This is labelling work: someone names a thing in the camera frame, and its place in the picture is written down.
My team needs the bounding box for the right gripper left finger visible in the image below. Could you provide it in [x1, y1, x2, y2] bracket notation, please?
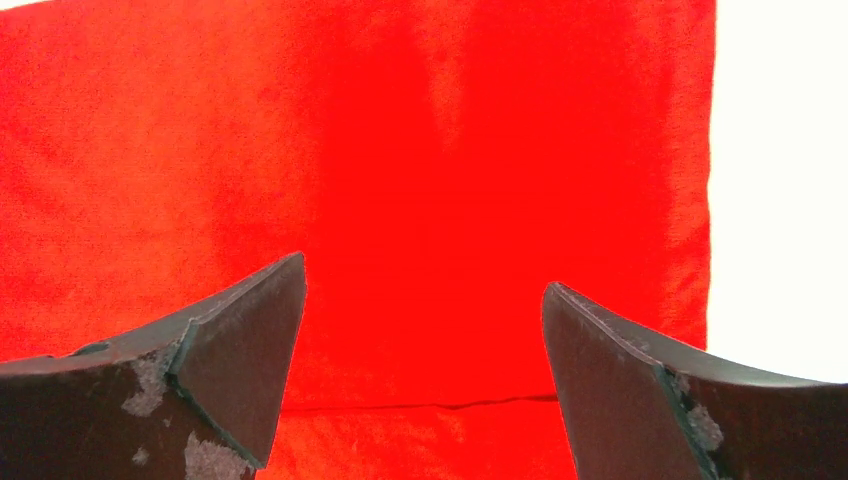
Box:
[1, 253, 306, 479]

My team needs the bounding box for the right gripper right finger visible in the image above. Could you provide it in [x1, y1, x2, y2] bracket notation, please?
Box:
[543, 282, 847, 480]

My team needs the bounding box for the red t-shirt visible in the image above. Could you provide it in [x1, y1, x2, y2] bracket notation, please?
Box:
[1, 1, 716, 479]

